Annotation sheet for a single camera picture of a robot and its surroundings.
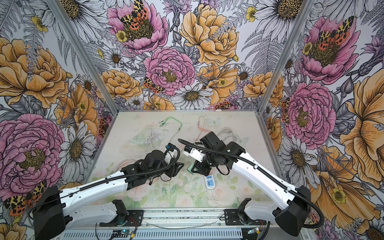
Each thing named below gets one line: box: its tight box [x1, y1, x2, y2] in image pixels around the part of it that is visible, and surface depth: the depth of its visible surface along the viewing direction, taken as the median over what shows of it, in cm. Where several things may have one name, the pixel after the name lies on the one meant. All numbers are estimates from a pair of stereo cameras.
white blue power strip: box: [204, 174, 216, 190], surface depth 85 cm
